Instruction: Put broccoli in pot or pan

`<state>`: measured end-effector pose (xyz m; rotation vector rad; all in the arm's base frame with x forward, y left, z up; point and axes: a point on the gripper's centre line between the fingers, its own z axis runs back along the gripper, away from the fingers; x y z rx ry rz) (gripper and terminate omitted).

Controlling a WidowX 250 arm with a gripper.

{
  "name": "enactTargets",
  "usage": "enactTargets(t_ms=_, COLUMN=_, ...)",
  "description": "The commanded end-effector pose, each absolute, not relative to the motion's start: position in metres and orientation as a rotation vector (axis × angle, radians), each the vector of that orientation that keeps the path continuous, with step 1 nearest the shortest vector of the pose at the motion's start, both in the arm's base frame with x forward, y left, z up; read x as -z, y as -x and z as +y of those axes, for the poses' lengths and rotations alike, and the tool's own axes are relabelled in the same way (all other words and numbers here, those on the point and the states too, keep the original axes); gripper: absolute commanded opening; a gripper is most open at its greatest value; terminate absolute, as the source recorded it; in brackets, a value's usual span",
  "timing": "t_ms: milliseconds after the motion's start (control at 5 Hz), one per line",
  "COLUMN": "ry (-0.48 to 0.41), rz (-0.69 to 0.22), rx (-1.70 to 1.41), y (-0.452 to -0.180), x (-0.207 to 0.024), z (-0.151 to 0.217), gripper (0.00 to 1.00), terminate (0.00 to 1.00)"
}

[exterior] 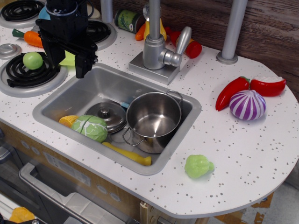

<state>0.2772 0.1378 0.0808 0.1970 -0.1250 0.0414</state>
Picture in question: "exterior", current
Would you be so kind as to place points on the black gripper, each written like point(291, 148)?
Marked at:
point(66, 30)

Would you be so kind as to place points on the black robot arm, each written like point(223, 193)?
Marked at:
point(66, 4)

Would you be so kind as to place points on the stainless steel pot lid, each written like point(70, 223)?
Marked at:
point(113, 114)

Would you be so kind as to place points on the light green toy broccoli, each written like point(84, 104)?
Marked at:
point(197, 166)

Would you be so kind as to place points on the green toy apple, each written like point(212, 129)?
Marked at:
point(32, 60)

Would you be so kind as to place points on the silver sink basin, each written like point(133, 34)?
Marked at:
point(106, 93)

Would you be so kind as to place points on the back right stove burner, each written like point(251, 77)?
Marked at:
point(102, 34)

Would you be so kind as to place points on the orange toy carrot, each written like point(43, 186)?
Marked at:
point(30, 37)

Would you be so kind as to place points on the front black stove burner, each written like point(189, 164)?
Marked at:
point(16, 80)

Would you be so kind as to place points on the yellow toy corn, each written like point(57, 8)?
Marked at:
point(68, 120)

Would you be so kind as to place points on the small silver lid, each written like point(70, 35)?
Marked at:
point(8, 51)

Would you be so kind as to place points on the grey left support pole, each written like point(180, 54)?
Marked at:
point(107, 10)

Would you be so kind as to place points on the grey support pole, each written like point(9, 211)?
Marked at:
point(228, 54)
point(107, 10)

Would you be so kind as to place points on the back left stove burner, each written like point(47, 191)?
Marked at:
point(20, 13)

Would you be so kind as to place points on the green labelled toy can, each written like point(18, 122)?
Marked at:
point(129, 20)

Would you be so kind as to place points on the green toy cabbage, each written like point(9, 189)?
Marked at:
point(92, 127)

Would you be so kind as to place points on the small orange toy pepper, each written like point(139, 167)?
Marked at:
point(140, 33)

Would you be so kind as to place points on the silver toy faucet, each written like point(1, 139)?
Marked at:
point(156, 61)

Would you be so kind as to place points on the yellow toy pear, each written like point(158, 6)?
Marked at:
point(147, 30)

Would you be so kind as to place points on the red toy ketchup bottle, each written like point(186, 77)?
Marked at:
point(193, 48)

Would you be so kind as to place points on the yellow toy banana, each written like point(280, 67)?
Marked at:
point(145, 161)

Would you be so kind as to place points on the red toy chili pepper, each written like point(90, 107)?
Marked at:
point(235, 86)

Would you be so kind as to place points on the purple striped toy onion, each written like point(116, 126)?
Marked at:
point(247, 105)

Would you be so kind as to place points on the blue handled utensil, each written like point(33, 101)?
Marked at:
point(125, 105)

